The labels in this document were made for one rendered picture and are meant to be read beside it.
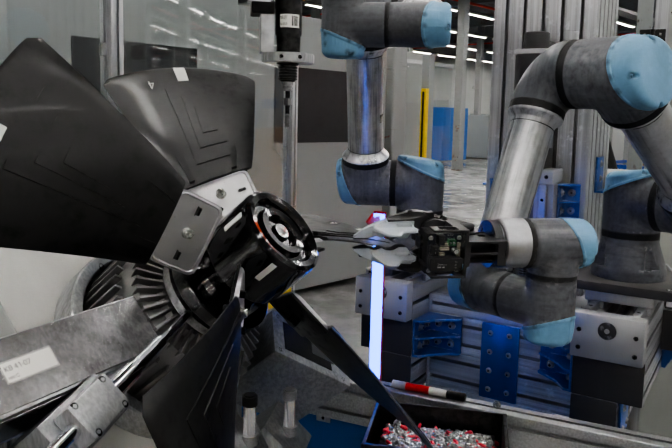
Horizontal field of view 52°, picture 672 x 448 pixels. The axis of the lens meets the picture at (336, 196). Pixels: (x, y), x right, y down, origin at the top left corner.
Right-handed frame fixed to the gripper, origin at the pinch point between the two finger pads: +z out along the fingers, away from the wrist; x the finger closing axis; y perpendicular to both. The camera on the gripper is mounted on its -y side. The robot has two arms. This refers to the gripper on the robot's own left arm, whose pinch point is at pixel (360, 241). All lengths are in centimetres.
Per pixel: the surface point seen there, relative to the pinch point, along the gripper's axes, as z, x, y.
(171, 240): 26.4, -5.2, 16.2
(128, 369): 30.3, 5.2, 27.2
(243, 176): 17.5, -10.3, 3.6
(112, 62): 43, -22, -74
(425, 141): -195, 59, -544
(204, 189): 22.6, -8.6, 4.0
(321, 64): -68, -14, -426
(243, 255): 18.3, -3.8, 18.0
